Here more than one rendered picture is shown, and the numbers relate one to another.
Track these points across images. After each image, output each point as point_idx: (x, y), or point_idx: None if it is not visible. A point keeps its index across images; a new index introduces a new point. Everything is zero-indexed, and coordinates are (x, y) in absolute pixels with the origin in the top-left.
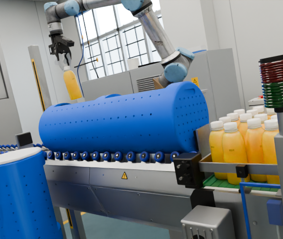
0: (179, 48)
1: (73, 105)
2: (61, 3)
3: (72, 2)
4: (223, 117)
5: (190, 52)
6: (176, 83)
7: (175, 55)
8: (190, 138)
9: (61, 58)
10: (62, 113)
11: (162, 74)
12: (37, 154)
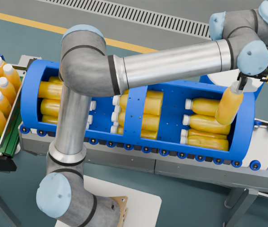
0: (56, 181)
1: (188, 84)
2: (241, 11)
3: (210, 17)
4: (2, 80)
5: (42, 197)
6: (35, 70)
7: (54, 139)
8: None
9: (239, 70)
10: (199, 82)
11: (106, 199)
12: (205, 74)
